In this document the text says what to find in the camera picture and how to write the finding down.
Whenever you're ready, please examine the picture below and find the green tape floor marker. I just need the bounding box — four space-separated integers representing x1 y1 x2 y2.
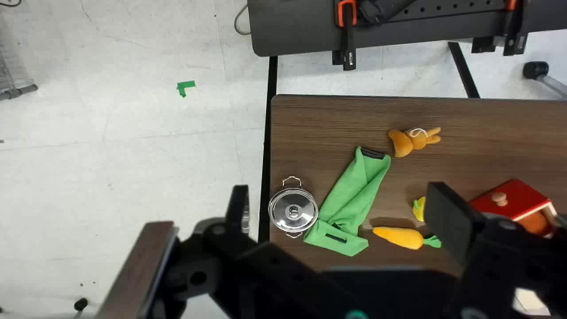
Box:
175 79 196 97

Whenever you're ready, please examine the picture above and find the small silver pot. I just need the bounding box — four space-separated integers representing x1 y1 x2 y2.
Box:
267 175 318 239

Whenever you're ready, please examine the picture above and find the wooden box with red drawer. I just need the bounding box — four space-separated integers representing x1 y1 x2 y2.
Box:
469 179 558 237

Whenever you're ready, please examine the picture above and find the green cloth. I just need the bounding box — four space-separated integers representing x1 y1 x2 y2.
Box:
304 147 391 257

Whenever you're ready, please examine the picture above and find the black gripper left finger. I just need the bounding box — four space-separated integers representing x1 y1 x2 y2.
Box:
225 184 249 235

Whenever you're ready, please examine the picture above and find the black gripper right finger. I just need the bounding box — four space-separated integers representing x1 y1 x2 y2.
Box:
425 182 485 265

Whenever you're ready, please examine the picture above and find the orange bunny plush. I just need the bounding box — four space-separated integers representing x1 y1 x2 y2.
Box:
386 127 441 157

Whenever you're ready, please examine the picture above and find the dark brown folding table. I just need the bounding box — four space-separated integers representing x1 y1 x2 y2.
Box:
256 93 567 280

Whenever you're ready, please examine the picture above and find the orange carrot plush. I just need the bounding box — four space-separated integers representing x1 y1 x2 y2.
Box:
372 226 441 249

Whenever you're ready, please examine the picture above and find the black workbench with clamps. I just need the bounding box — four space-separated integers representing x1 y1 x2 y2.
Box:
248 0 567 69

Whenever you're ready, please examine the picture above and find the yellow corn plush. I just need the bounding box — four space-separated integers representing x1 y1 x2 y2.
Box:
411 196 425 223

